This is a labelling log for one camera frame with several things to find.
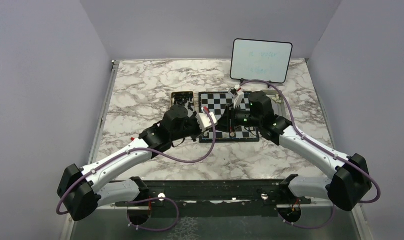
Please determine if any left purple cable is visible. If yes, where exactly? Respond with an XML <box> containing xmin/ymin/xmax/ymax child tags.
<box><xmin>56</xmin><ymin>106</ymin><xmax>217</xmax><ymax>232</ymax></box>

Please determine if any small whiteboard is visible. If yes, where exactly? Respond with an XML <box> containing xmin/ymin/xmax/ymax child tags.
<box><xmin>229</xmin><ymin>38</ymin><xmax>293</xmax><ymax>84</ymax></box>

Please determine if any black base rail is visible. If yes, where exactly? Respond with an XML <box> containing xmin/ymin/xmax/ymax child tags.
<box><xmin>96</xmin><ymin>176</ymin><xmax>315</xmax><ymax>220</ymax></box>

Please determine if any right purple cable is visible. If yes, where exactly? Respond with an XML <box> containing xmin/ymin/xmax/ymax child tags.
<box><xmin>235</xmin><ymin>79</ymin><xmax>381</xmax><ymax>230</ymax></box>

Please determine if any black chess pieces pile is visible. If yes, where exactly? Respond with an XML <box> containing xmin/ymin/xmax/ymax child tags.
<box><xmin>171</xmin><ymin>91</ymin><xmax>194</xmax><ymax>107</ymax></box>

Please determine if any black white chessboard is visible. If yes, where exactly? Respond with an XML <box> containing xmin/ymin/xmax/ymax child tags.
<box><xmin>198</xmin><ymin>91</ymin><xmax>260</xmax><ymax>143</ymax></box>

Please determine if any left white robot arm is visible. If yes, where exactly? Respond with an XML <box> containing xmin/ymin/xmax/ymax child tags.
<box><xmin>56</xmin><ymin>105</ymin><xmax>217</xmax><ymax>221</ymax></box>

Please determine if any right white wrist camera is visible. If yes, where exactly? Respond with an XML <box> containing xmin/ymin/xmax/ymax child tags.
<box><xmin>227</xmin><ymin>84</ymin><xmax>244</xmax><ymax>109</ymax></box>

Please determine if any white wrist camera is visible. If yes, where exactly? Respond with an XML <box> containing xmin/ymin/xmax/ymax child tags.
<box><xmin>196</xmin><ymin>112</ymin><xmax>218</xmax><ymax>132</ymax></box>
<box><xmin>227</xmin><ymin>84</ymin><xmax>244</xmax><ymax>109</ymax></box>

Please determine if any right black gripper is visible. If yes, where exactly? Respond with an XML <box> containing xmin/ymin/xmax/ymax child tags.
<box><xmin>211</xmin><ymin>103</ymin><xmax>261</xmax><ymax>133</ymax></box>

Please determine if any lilac tin tray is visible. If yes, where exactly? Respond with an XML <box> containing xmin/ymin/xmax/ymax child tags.
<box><xmin>262</xmin><ymin>89</ymin><xmax>287</xmax><ymax>118</ymax></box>

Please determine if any white chess pieces pile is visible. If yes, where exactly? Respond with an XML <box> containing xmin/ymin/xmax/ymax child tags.
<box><xmin>272</xmin><ymin>94</ymin><xmax>282</xmax><ymax>104</ymax></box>

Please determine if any yellow tin tray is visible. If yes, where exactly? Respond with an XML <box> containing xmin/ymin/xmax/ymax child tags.
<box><xmin>171</xmin><ymin>91</ymin><xmax>195</xmax><ymax>117</ymax></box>

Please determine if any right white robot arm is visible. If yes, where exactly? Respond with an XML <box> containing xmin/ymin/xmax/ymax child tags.
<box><xmin>217</xmin><ymin>91</ymin><xmax>372</xmax><ymax>211</ymax></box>

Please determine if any purple cable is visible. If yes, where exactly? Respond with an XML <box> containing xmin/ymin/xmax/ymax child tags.
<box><xmin>235</xmin><ymin>79</ymin><xmax>381</xmax><ymax>230</ymax></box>
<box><xmin>56</xmin><ymin>106</ymin><xmax>217</xmax><ymax>232</ymax></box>

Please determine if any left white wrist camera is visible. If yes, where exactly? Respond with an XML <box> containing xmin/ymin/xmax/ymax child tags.
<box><xmin>196</xmin><ymin>112</ymin><xmax>218</xmax><ymax>132</ymax></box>

